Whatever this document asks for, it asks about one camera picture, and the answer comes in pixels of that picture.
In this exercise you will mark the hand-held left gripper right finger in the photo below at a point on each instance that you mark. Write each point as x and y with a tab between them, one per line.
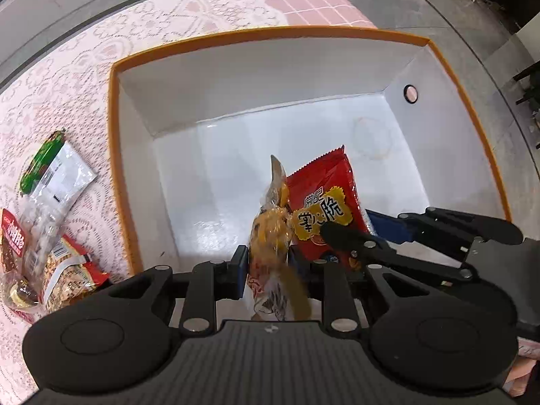
304	263

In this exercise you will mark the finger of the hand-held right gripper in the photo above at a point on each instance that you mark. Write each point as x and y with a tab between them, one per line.
392	225
354	242

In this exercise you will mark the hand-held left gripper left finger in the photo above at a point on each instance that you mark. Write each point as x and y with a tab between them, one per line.
238	271

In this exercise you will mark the clear yellow snack packet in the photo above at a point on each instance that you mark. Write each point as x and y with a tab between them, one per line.
270	228

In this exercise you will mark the red snack packet yellow label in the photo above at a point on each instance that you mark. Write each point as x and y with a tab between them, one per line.
325	194

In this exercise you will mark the orange cardboard box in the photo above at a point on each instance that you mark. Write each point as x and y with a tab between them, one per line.
236	156

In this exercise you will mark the clear quail egg packet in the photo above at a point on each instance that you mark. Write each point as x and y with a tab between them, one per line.
42	240

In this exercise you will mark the red packet brown snack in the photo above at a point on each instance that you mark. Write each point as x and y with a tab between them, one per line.
12	236

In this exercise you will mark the red peanut snack packet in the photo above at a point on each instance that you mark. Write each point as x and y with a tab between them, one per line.
71	270

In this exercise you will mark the black chair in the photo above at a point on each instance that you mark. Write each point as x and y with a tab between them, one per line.
529	93

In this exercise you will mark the white snack packet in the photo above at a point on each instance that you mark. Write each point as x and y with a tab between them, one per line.
63	177

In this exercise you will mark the green sausage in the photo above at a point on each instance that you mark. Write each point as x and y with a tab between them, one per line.
42	156

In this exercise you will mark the white lace tablecloth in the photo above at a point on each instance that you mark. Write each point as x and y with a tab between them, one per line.
63	71

